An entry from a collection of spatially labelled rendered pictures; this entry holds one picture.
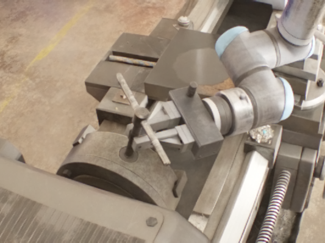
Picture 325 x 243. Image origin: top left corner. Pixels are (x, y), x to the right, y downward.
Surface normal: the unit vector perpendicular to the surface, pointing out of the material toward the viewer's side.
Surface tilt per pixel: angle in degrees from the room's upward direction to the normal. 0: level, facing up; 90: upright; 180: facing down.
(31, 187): 0
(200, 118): 17
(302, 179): 90
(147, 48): 0
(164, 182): 60
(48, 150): 0
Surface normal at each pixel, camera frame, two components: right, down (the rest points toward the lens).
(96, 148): -0.24, -0.74
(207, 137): 0.18, -0.59
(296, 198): -0.37, 0.67
